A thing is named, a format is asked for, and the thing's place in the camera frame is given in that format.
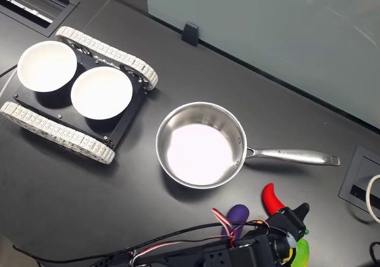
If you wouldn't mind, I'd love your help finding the red toy chilli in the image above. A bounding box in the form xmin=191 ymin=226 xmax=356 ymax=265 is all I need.
xmin=262 ymin=183 xmax=311 ymax=237

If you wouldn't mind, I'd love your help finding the pale grey putty lump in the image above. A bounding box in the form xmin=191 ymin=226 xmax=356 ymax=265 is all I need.
xmin=284 ymin=232 xmax=297 ymax=249

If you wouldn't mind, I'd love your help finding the yellow green toy corn cob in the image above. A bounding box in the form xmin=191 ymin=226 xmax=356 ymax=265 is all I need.
xmin=292 ymin=239 xmax=311 ymax=267

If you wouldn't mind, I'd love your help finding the purple toy aubergine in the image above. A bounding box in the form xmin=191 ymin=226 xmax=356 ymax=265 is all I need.
xmin=227 ymin=204 xmax=250 ymax=240

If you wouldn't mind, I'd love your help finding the frosted glass partition panel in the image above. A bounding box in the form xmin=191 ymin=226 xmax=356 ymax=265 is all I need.
xmin=144 ymin=0 xmax=380 ymax=130

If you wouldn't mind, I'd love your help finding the black partition clip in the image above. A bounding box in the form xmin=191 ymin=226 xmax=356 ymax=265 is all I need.
xmin=181 ymin=21 xmax=200 ymax=47

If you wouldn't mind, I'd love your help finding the white bowl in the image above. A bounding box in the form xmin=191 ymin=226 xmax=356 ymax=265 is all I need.
xmin=17 ymin=40 xmax=78 ymax=93
xmin=70 ymin=66 xmax=134 ymax=120

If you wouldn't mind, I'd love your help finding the small white-tracked black vehicle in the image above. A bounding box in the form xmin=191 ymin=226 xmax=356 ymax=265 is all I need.
xmin=0 ymin=26 xmax=159 ymax=166

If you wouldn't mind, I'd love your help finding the black table cable hatch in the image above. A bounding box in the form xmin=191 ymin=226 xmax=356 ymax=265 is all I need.
xmin=0 ymin=0 xmax=81 ymax=38
xmin=338 ymin=144 xmax=380 ymax=215

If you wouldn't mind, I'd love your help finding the red white black servo wire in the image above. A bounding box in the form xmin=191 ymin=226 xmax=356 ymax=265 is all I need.
xmin=211 ymin=208 xmax=270 ymax=247

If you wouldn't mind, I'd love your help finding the thick white cable loop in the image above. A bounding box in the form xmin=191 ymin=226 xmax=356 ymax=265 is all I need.
xmin=365 ymin=174 xmax=380 ymax=224

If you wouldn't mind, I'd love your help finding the thin black cable loop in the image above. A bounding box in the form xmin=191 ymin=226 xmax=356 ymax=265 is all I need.
xmin=369 ymin=241 xmax=380 ymax=262

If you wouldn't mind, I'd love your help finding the steel pan with long handle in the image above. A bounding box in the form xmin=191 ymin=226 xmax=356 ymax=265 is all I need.
xmin=155 ymin=101 xmax=341 ymax=190

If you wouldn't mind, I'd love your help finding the thin white cable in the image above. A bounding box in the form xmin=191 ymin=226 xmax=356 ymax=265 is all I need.
xmin=0 ymin=71 xmax=15 ymax=98

